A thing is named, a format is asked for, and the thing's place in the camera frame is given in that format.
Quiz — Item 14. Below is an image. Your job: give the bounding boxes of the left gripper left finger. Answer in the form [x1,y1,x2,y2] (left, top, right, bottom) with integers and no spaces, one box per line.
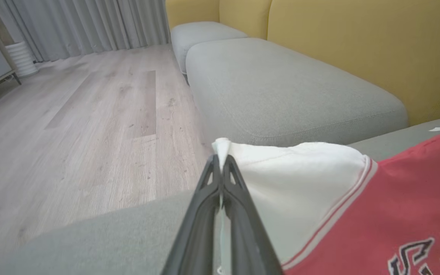
[161,154,223,275]

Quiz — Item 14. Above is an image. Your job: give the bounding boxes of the white ribbed cylinder appliance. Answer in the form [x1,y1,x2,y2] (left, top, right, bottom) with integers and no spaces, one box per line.
[5,41,39,78]

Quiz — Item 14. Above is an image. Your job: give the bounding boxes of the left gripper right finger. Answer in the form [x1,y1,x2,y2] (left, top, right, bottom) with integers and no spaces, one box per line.
[222,154,284,275]

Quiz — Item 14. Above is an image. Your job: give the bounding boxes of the small grey sofa seat cushion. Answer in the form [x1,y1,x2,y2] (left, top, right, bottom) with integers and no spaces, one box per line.
[170,21,249,75]

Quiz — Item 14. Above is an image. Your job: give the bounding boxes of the red basketball jersey white sleeves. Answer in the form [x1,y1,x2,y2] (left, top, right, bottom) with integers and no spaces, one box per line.
[211,124,440,275]

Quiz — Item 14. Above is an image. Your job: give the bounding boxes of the large grey sofa seat cushion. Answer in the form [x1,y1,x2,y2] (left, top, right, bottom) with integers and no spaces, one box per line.
[0,116,440,275]

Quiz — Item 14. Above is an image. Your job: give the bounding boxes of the yellow sofa backrest cushion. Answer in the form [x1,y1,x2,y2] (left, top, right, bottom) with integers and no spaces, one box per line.
[219,0,274,40]
[267,0,440,126]
[165,0,221,30]

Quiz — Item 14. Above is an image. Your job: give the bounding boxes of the long grey sofa seat cushion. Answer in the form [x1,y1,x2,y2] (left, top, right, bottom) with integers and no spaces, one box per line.
[185,37,409,147]

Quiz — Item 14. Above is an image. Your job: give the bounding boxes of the grey pleated curtain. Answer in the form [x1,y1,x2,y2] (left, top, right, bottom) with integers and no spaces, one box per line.
[0,0,171,63]

